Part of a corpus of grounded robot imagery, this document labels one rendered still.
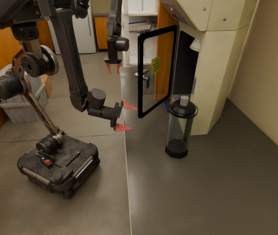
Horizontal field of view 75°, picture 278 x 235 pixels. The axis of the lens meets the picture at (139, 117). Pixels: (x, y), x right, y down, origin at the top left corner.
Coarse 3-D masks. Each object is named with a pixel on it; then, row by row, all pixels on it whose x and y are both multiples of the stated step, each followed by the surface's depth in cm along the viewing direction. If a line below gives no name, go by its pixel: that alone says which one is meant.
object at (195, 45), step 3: (195, 39) 76; (192, 42) 79; (195, 42) 76; (198, 42) 74; (192, 45) 78; (195, 45) 75; (198, 45) 74; (192, 48) 77; (195, 48) 75; (198, 48) 74; (198, 51) 74
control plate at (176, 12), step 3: (165, 6) 80; (168, 6) 73; (171, 6) 68; (168, 9) 79; (174, 9) 68; (171, 12) 78; (174, 12) 72; (177, 12) 67; (174, 15) 77; (177, 15) 72; (180, 15) 68; (174, 18) 83; (180, 18) 72; (183, 21) 71
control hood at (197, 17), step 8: (160, 0) 80; (168, 0) 66; (176, 0) 56; (184, 0) 55; (192, 0) 56; (200, 0) 56; (208, 0) 56; (176, 8) 64; (184, 8) 57; (192, 8) 57; (200, 8) 57; (208, 8) 57; (184, 16) 63; (192, 16) 58; (200, 16) 58; (208, 16) 59; (192, 24) 62; (200, 24) 60
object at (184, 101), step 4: (184, 96) 65; (176, 100) 69; (180, 100) 69; (184, 100) 64; (172, 104) 68; (176, 104) 66; (180, 104) 66; (184, 104) 65; (188, 104) 66; (192, 104) 66; (172, 108) 66; (176, 108) 65; (180, 108) 64; (184, 108) 64; (188, 108) 64; (192, 108) 64; (180, 112) 64; (184, 112) 64; (188, 112) 64; (192, 112) 64
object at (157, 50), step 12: (156, 36) 77; (168, 36) 85; (144, 48) 73; (156, 48) 80; (168, 48) 89; (144, 60) 76; (156, 60) 84; (168, 60) 93; (144, 72) 79; (156, 72) 88; (168, 72) 98; (144, 84) 83; (156, 84) 92; (168, 84) 103; (144, 96) 86; (156, 96) 96; (144, 108) 91
